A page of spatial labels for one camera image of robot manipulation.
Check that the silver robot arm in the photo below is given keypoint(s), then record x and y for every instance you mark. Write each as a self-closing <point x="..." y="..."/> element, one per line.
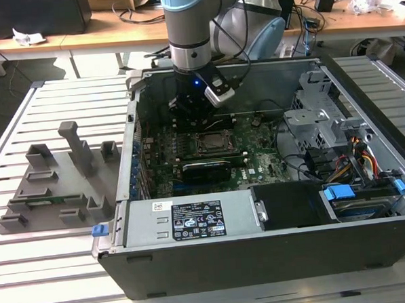
<point x="185" y="23"/>

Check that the CPU socket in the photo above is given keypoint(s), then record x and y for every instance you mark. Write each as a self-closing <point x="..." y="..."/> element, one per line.
<point x="223" y="149"/>

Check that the black RAM slot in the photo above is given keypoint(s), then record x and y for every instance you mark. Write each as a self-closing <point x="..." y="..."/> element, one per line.
<point x="230" y="154"/>
<point x="228" y="118"/>
<point x="228" y="124"/>
<point x="237" y="160"/>

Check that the black graphics card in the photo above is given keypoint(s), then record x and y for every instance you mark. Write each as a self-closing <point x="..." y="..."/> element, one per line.
<point x="207" y="173"/>

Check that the wooden desk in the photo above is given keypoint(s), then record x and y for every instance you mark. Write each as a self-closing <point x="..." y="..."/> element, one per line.
<point x="115" y="34"/>

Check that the green motherboard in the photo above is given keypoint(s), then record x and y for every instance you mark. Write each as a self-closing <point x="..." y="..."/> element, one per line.
<point x="267" y="165"/>

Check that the white barcode sticker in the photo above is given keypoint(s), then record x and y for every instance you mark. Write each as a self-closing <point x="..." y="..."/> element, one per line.
<point x="163" y="206"/>

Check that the metal drive cage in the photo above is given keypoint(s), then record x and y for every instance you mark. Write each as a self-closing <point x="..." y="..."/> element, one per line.
<point x="309" y="118"/>

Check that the black desktop box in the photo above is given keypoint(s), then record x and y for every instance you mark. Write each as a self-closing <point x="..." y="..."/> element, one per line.
<point x="290" y="11"/>

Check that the black label sticker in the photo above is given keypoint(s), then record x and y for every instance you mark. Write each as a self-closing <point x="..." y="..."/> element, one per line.
<point x="199" y="223"/>

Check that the grey power supply unit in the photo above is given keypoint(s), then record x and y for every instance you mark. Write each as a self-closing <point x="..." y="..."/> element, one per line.
<point x="141" y="222"/>

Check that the grey parts rack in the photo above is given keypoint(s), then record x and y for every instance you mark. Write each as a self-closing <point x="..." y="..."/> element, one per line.
<point x="68" y="185"/>

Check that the small black box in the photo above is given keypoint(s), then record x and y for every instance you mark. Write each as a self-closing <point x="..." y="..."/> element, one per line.
<point x="324" y="3"/>

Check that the black computer tower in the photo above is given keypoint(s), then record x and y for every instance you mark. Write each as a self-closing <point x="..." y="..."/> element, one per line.
<point x="46" y="13"/>

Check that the blue plastic latch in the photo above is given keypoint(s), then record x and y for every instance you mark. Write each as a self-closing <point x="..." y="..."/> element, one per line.
<point x="399" y="185"/>
<point x="100" y="230"/>

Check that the crumpled white paper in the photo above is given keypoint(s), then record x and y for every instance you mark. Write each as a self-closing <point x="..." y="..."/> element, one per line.
<point x="26" y="38"/>

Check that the green RAM stick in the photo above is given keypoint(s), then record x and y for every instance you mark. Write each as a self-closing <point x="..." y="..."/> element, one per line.
<point x="55" y="201"/>

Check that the black grey PC case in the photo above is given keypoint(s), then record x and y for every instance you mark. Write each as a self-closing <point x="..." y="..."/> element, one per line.
<point x="229" y="265"/>

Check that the hard disk in blue carrier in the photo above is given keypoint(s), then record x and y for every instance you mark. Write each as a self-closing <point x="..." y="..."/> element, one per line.
<point x="340" y="191"/>

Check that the crumpled clear plastic bag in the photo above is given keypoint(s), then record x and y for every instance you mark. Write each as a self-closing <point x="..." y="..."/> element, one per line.
<point x="368" y="2"/>

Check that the white box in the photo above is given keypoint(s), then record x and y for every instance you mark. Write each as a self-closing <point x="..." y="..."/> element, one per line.
<point x="402" y="10"/>

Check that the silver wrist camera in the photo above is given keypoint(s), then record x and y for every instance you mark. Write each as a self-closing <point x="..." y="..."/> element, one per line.
<point x="220" y="94"/>

